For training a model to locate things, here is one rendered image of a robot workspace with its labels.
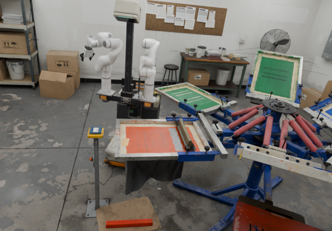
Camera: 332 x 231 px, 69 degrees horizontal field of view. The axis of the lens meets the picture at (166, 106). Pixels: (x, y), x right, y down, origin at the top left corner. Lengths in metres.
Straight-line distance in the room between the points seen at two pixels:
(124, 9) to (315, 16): 5.79
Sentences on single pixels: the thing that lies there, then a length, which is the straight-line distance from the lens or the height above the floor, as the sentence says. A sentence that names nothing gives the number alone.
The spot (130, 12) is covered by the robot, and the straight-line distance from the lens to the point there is 2.11.
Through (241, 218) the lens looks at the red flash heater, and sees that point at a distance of 1.44.
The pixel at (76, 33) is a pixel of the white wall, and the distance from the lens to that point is 5.72.
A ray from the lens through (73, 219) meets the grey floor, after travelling 2.78.
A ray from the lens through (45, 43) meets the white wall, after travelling 5.90.
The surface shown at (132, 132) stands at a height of 0.96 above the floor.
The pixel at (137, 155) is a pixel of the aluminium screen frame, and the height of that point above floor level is 0.99.
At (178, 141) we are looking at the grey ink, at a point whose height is 0.96.
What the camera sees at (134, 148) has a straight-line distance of 1.99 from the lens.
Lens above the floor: 2.13
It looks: 25 degrees down
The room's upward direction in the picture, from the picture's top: 7 degrees clockwise
